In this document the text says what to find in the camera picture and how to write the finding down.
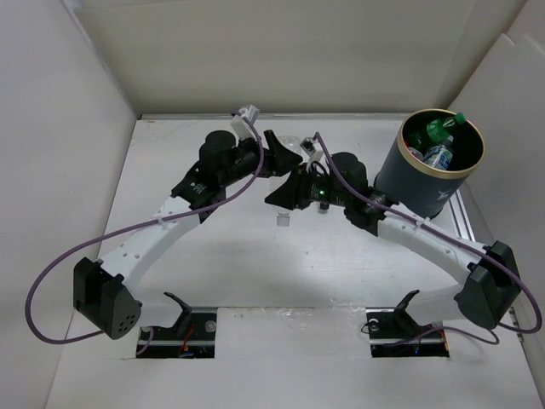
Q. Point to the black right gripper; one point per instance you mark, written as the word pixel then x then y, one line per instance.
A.
pixel 294 189

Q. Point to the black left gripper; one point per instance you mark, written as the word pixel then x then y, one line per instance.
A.
pixel 279 160

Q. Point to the tall clear unlabeled bottle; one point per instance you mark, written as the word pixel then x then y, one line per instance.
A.
pixel 285 213

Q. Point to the blue white label clear bottle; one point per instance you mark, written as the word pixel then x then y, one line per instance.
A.
pixel 439 156

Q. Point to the green plastic bottle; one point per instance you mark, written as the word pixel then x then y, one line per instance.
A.
pixel 435 131

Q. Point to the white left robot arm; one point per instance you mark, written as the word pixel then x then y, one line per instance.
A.
pixel 103 290

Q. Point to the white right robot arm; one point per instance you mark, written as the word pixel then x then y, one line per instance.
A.
pixel 486 278

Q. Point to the dark blue gold-rimmed bin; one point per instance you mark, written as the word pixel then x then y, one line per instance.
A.
pixel 421 188

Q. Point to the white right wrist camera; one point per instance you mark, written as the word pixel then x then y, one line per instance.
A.
pixel 313 150

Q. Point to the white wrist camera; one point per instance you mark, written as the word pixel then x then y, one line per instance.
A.
pixel 243 122
pixel 313 150

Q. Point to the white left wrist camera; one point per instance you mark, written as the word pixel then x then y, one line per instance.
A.
pixel 243 122

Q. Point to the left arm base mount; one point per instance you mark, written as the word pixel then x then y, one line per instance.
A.
pixel 192 336

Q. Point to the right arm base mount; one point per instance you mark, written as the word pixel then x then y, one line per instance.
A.
pixel 394 334

